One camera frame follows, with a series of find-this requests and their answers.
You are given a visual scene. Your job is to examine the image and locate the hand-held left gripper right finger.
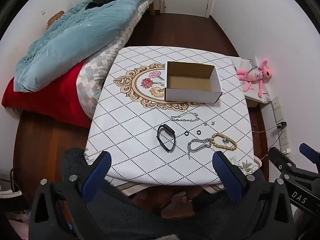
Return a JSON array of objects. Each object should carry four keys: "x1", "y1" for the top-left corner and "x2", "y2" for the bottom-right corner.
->
[{"x1": 212, "y1": 151, "x2": 295, "y2": 240}]

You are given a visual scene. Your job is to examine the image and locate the pink plush toy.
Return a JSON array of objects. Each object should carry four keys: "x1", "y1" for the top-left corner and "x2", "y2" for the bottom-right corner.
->
[{"x1": 236, "y1": 57, "x2": 272, "y2": 98}]

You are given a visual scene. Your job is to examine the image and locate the white cardboard box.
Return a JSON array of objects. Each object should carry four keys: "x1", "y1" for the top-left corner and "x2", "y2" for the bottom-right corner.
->
[{"x1": 164, "y1": 61, "x2": 223, "y2": 105}]

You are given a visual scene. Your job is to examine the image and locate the dark fleece pants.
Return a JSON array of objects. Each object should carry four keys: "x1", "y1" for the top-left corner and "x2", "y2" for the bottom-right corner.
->
[{"x1": 61, "y1": 147, "x2": 270, "y2": 240}]

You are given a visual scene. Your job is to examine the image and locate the thin beige cable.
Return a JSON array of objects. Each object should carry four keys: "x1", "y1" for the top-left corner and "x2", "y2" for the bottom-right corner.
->
[{"x1": 251, "y1": 126, "x2": 278, "y2": 133}]

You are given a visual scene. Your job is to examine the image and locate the checkered bed sheet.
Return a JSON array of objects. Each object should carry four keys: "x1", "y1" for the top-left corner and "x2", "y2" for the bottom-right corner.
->
[{"x1": 76, "y1": 0, "x2": 153, "y2": 119}]

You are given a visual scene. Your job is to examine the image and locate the red blanket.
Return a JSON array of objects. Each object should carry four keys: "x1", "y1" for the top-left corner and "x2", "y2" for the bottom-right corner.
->
[{"x1": 1, "y1": 61, "x2": 92, "y2": 128}]

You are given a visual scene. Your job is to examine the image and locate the brown pillow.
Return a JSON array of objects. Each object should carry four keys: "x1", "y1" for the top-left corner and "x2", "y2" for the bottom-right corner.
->
[{"x1": 47, "y1": 11, "x2": 65, "y2": 27}]

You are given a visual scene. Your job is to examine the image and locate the white wall socket plate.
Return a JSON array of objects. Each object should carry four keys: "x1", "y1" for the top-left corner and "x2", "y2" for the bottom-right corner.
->
[
  {"x1": 277, "y1": 127, "x2": 291, "y2": 153},
  {"x1": 271, "y1": 96, "x2": 284, "y2": 120}
]

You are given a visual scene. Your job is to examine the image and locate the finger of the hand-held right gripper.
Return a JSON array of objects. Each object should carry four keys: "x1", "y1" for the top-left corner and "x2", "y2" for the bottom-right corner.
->
[
  {"x1": 268, "y1": 147, "x2": 304, "y2": 179},
  {"x1": 299, "y1": 143, "x2": 320, "y2": 174}
]

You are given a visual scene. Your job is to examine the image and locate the black smart band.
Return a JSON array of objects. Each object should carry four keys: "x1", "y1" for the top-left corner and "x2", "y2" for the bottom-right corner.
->
[{"x1": 156, "y1": 124, "x2": 176, "y2": 152}]

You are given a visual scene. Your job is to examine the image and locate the light blue quilt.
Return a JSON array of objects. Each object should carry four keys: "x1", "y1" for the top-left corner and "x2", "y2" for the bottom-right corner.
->
[{"x1": 14, "y1": 0, "x2": 162, "y2": 92}]

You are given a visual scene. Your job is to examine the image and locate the wooden bed frame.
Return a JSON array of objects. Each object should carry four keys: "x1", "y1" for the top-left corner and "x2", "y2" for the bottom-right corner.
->
[{"x1": 149, "y1": 0, "x2": 160, "y2": 16}]

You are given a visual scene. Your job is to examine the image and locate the person's bare foot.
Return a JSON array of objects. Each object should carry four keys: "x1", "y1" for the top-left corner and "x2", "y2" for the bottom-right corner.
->
[{"x1": 161, "y1": 191, "x2": 197, "y2": 219}]

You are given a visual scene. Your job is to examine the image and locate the silver chain bracelet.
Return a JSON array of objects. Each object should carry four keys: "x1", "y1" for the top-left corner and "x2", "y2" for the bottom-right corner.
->
[{"x1": 187, "y1": 137, "x2": 213, "y2": 160}]

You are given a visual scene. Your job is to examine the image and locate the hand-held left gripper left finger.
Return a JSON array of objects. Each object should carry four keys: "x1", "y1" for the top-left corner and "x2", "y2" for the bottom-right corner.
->
[{"x1": 29, "y1": 151, "x2": 112, "y2": 240}]

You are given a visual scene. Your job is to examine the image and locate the thin silver necklace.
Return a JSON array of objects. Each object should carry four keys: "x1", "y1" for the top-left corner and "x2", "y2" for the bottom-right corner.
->
[{"x1": 171, "y1": 113, "x2": 200, "y2": 123}]

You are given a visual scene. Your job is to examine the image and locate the white diamond-patterned tablecloth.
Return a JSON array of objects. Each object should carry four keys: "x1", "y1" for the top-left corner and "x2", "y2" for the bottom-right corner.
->
[{"x1": 85, "y1": 46, "x2": 263, "y2": 188}]

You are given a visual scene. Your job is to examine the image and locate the wooden bead bracelet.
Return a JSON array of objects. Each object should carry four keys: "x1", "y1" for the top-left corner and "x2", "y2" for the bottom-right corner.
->
[{"x1": 211, "y1": 133, "x2": 238, "y2": 152}]

